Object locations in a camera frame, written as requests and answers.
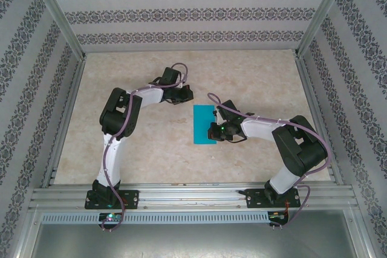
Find blue square paper sheet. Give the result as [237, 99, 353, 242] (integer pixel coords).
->
[192, 105, 219, 145]

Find grey metal tray panel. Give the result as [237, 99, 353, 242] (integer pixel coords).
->
[13, 209, 374, 258]

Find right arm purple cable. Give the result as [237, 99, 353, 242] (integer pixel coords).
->
[207, 92, 331, 231]

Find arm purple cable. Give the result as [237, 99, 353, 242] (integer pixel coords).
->
[101, 62, 190, 232]
[207, 92, 331, 231]

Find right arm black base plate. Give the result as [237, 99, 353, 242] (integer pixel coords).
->
[245, 188, 302, 210]

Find aluminium mounting rail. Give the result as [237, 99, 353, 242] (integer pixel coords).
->
[29, 181, 355, 210]

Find right aluminium side rail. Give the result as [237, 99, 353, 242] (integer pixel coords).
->
[294, 52, 344, 185]

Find aluminium side rail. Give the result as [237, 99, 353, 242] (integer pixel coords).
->
[42, 55, 87, 188]
[294, 52, 344, 185]

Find slotted grey cable duct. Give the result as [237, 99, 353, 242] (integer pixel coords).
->
[41, 211, 270, 224]

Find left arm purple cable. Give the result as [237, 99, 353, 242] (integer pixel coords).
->
[101, 62, 190, 232]

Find left aluminium side rail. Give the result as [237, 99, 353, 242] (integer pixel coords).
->
[42, 55, 87, 188]

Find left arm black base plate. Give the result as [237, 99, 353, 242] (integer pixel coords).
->
[84, 190, 140, 210]

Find left aluminium frame post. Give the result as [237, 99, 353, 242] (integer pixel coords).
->
[25, 0, 88, 59]

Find aluminium frame post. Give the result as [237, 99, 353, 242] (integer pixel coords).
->
[295, 0, 354, 58]
[25, 0, 88, 59]

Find right aluminium frame post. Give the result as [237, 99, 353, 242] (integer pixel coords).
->
[295, 0, 354, 58]

